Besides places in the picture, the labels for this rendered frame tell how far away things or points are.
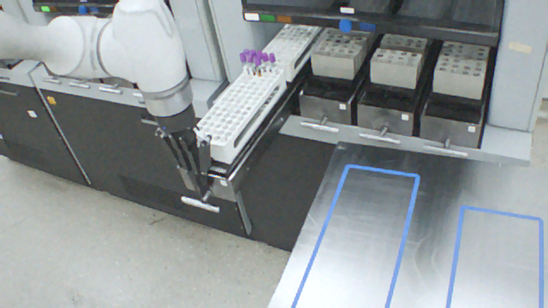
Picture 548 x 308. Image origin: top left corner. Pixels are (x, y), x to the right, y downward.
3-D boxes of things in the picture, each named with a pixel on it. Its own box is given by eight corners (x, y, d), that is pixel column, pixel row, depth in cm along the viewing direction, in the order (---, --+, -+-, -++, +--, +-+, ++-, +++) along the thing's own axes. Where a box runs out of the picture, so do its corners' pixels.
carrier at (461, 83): (482, 95, 103) (485, 73, 99) (481, 100, 101) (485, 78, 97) (433, 86, 107) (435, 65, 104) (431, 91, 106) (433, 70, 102)
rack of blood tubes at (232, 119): (253, 85, 122) (249, 64, 118) (288, 90, 118) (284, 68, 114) (193, 159, 104) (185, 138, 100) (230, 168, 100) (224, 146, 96)
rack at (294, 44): (300, 28, 142) (298, 10, 138) (331, 32, 138) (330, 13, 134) (257, 80, 124) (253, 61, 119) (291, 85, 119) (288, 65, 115)
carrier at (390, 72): (418, 85, 109) (419, 63, 105) (416, 89, 108) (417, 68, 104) (372, 77, 114) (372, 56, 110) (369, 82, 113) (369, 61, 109)
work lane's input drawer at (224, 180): (302, 41, 150) (299, 16, 144) (342, 45, 144) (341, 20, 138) (175, 202, 104) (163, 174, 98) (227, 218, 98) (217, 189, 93)
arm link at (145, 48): (201, 62, 83) (142, 61, 88) (179, -17, 73) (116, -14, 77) (172, 98, 76) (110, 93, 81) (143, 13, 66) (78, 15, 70)
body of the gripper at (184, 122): (200, 95, 86) (212, 133, 92) (165, 90, 89) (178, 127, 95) (178, 120, 81) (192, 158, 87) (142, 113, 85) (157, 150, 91)
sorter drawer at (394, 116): (416, 8, 157) (416, -15, 151) (455, 13, 151) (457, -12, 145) (351, 139, 111) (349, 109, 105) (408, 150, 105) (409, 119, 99)
